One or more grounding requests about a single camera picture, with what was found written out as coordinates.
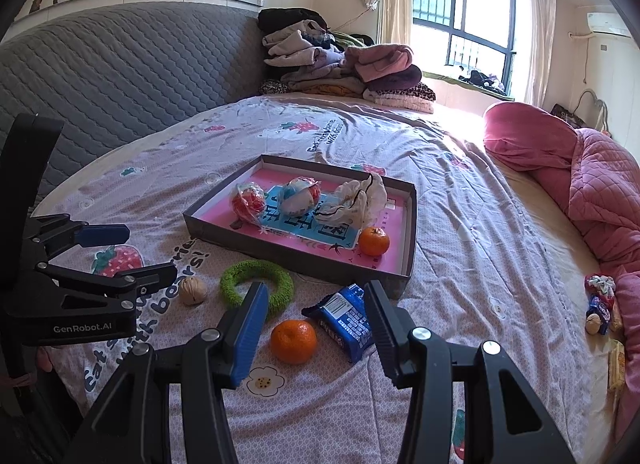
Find walnut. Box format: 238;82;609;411
178;277;207;306

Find blue snack packet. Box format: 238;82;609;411
302;284;374;363

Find orange tangerine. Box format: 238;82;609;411
358;226;390;257
270;320;317;366

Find green fuzzy ring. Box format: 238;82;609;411
219;259;295;321

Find red clear-top surprise egg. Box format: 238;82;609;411
231;181;266;225

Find pink strawberry bed sheet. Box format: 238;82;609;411
47;96;591;456

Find shallow box with pink book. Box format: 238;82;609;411
183;154;416;299

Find grey quilted headboard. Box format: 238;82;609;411
1;2;264;199

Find snack items beside bed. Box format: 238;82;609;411
585;275;626;396

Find pink quilted blanket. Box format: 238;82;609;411
484;102;640;439

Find pile of folded clothes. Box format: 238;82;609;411
257;8;436;113

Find white air conditioner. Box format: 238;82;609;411
587;12;631;38

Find window with dark frame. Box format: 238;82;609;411
411;0;516;97

